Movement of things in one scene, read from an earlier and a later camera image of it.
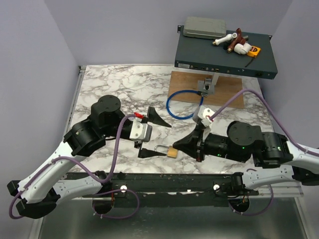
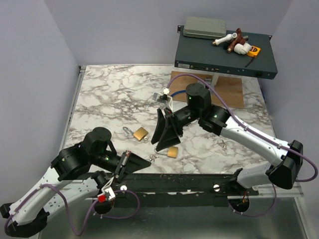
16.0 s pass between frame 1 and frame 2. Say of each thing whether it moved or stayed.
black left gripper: moved
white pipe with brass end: stayed
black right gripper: moved
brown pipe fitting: stayed
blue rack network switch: stayed
